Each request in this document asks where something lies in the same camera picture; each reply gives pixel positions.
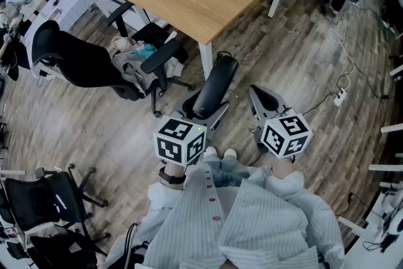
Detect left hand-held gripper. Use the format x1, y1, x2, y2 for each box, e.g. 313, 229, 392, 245
153, 96, 230, 166

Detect black power cable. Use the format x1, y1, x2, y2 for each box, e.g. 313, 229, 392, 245
302, 74, 351, 116

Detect black telephone handset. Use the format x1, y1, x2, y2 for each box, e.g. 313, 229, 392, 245
192, 56, 239, 119

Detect person's blue jeans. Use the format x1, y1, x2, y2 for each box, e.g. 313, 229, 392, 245
203, 154, 251, 188

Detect white power strip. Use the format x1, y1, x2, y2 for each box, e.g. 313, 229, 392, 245
333, 88, 348, 106

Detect white table frame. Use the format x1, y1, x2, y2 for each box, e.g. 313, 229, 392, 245
368, 122, 403, 174

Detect black cable bundle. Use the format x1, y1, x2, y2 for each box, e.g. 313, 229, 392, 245
124, 222, 149, 264

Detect grey jacket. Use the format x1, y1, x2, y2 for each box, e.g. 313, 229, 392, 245
111, 52, 184, 96

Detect person's left forearm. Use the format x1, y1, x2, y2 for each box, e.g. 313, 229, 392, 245
162, 162, 187, 190

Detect white and pink bag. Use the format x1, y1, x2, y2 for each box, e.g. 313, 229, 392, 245
111, 36, 133, 53

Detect white cable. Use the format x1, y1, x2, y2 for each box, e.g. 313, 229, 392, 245
327, 9, 356, 92

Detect black office chair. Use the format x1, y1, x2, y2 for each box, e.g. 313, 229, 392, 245
4, 163, 110, 258
31, 3, 195, 119
30, 229, 99, 269

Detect person's right forearm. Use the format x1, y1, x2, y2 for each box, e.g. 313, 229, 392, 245
271, 156, 296, 180

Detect teal cloth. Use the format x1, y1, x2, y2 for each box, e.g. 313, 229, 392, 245
132, 42, 157, 59

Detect white checkered cloth table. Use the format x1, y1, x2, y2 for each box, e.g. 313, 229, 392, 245
21, 0, 98, 32

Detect person's striped shirt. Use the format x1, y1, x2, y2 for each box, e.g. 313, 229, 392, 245
105, 163, 347, 269

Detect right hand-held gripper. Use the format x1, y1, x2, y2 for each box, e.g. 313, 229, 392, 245
249, 84, 312, 159

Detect white headset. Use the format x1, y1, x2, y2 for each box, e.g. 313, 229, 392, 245
380, 192, 403, 243

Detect black wristwatch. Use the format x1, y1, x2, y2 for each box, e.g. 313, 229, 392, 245
158, 166, 186, 186

